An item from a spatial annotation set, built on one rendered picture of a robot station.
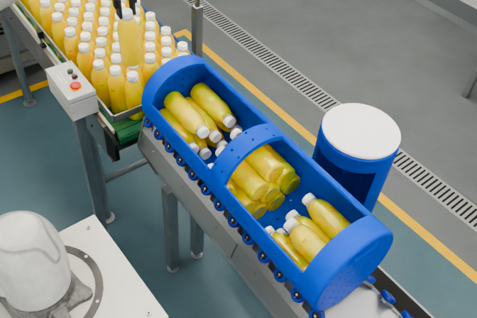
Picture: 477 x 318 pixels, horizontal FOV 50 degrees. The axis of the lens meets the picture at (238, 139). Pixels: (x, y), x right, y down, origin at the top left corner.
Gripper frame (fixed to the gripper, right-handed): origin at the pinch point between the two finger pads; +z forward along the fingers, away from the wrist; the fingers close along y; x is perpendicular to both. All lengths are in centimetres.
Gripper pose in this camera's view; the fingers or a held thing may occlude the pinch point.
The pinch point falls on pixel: (125, 5)
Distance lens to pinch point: 165.7
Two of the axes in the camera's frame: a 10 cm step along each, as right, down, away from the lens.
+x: -5.6, -6.5, 5.1
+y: 8.3, -3.8, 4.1
